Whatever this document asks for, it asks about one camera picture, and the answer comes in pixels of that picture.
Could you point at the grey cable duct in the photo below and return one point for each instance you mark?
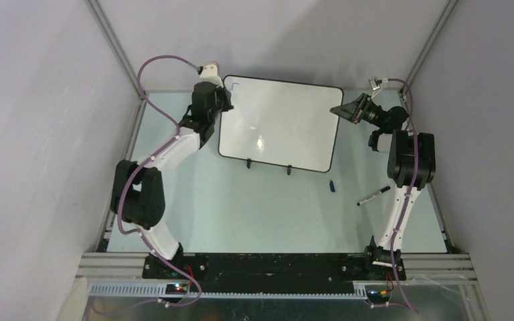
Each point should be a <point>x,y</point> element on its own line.
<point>165,290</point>

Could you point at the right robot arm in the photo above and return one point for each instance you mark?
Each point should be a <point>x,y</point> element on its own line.
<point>411,166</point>

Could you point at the black marker pen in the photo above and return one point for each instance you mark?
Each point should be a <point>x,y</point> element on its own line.
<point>373,195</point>

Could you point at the white whiteboard black frame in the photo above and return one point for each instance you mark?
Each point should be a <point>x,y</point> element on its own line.
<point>281,123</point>

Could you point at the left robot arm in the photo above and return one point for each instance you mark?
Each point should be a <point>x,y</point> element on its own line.
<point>138,193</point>

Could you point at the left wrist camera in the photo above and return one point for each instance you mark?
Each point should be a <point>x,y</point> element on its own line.
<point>209,72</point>

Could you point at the wire whiteboard stand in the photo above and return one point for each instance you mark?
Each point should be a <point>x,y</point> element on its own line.
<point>263,165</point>

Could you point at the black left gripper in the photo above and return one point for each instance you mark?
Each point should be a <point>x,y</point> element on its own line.
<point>226,95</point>

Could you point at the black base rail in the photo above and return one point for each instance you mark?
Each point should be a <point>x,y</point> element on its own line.
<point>312,273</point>

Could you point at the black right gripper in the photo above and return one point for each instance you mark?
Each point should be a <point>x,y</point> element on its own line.
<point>351,110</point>

